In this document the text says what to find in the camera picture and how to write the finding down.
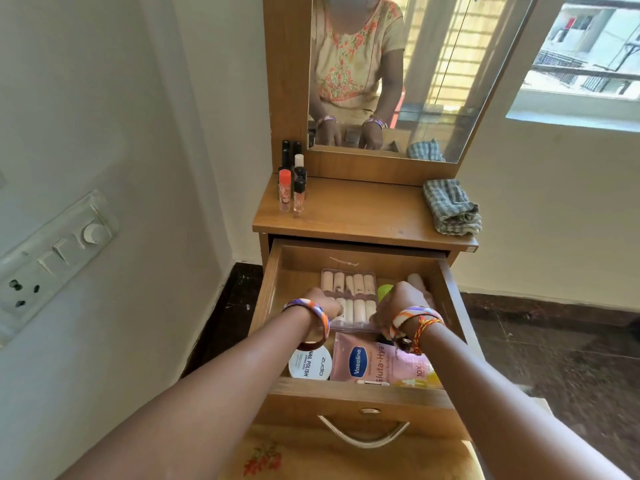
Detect rows of beige tubes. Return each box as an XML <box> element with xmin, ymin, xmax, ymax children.
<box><xmin>322</xmin><ymin>271</ymin><xmax>377</xmax><ymax>325</ymax></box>

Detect person's right hand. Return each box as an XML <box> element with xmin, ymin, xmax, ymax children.
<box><xmin>374</xmin><ymin>281</ymin><xmax>435</xmax><ymax>340</ymax></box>

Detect wooden drawer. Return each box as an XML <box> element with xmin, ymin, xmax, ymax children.
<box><xmin>248</xmin><ymin>239</ymin><xmax>485</xmax><ymax>441</ymax></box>

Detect clear plastic organiser case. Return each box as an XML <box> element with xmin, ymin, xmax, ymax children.
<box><xmin>320</xmin><ymin>268</ymin><xmax>380</xmax><ymax>331</ymax></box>

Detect red capped bottle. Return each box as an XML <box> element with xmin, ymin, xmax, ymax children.
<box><xmin>278</xmin><ymin>169</ymin><xmax>292</xmax><ymax>213</ymax></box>

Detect pink lotion pouch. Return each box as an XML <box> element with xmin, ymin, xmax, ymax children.
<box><xmin>330</xmin><ymin>332</ymin><xmax>443</xmax><ymax>389</ymax></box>

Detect orange thread bracelet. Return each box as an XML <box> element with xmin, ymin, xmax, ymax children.
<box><xmin>395</xmin><ymin>317</ymin><xmax>446</xmax><ymax>355</ymax></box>

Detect wooden dressing table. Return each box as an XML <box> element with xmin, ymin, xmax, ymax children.
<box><xmin>252</xmin><ymin>0</ymin><xmax>542</xmax><ymax>441</ymax></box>

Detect pale pink tube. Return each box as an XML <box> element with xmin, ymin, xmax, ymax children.
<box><xmin>407</xmin><ymin>273</ymin><xmax>435</xmax><ymax>308</ymax></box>

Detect white round jar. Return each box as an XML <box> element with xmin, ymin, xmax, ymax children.
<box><xmin>288</xmin><ymin>344</ymin><xmax>333</xmax><ymax>381</ymax></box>

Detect silver drawer handle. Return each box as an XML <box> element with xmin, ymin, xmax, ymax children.
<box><xmin>317</xmin><ymin>408</ymin><xmax>411</xmax><ymax>449</ymax></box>

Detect person's left forearm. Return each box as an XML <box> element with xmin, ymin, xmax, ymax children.
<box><xmin>57</xmin><ymin>305</ymin><xmax>326</xmax><ymax>480</ymax></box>

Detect person's left hand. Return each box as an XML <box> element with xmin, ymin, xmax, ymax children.
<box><xmin>300</xmin><ymin>287</ymin><xmax>346</xmax><ymax>325</ymax></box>

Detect mirror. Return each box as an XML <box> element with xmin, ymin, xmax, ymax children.
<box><xmin>307</xmin><ymin>0</ymin><xmax>538</xmax><ymax>164</ymax></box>

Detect person's right forearm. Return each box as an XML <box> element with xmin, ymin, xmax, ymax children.
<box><xmin>395</xmin><ymin>322</ymin><xmax>633</xmax><ymax>480</ymax></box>

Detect window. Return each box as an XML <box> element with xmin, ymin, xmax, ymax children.
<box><xmin>505</xmin><ymin>0</ymin><xmax>640</xmax><ymax>133</ymax></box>

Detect folded checked cloth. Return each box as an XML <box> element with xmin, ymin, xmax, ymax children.
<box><xmin>423</xmin><ymin>179</ymin><xmax>483</xmax><ymax>237</ymax></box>

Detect white wall switchboard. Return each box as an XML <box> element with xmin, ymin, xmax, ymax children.
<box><xmin>0</xmin><ymin>190</ymin><xmax>120</xmax><ymax>346</ymax></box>

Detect multicoloured bangle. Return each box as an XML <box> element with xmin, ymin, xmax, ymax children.
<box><xmin>390</xmin><ymin>306</ymin><xmax>445</xmax><ymax>340</ymax></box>
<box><xmin>281</xmin><ymin>298</ymin><xmax>331</xmax><ymax>351</ymax></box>

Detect yellow floral dress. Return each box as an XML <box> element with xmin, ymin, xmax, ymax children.
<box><xmin>220</xmin><ymin>424</ymin><xmax>487</xmax><ymax>480</ymax></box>

